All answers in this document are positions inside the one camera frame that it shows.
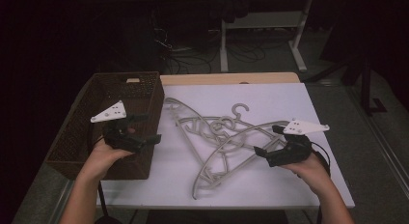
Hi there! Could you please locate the white metal desk frame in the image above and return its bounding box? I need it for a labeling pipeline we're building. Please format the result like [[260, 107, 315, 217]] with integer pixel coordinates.
[[220, 0, 314, 73]]

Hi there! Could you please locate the dark metal stand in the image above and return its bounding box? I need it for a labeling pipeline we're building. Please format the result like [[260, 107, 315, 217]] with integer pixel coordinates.
[[302, 51, 389, 117]]

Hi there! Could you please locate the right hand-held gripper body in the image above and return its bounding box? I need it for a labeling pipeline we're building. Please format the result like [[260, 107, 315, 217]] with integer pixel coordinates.
[[266, 118, 331, 168]]

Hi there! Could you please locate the brown wicker basket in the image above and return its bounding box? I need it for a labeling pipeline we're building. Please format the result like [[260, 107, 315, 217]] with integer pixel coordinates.
[[44, 71, 166, 182]]

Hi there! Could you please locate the tangle of black floor cables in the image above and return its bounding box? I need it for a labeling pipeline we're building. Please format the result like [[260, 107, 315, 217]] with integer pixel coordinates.
[[150, 10, 268, 74]]

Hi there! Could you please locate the white table mat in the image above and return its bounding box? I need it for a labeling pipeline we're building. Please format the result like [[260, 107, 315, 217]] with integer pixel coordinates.
[[95, 83, 356, 210]]

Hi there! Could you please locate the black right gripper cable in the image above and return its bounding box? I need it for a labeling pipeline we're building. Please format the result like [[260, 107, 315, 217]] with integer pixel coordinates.
[[309, 141, 332, 224]]

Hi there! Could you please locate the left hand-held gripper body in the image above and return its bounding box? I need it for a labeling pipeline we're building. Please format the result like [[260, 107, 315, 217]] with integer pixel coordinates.
[[90, 100, 149, 154]]

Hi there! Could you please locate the light wooden table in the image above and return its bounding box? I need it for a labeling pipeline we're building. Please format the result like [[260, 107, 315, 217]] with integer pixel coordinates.
[[159, 72, 302, 87]]

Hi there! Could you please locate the person's left hand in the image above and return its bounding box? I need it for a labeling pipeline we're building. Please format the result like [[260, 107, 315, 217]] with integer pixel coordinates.
[[80, 140, 133, 181]]

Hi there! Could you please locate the dark cloth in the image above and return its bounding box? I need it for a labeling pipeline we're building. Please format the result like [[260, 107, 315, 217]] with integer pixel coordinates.
[[208, 0, 253, 24]]

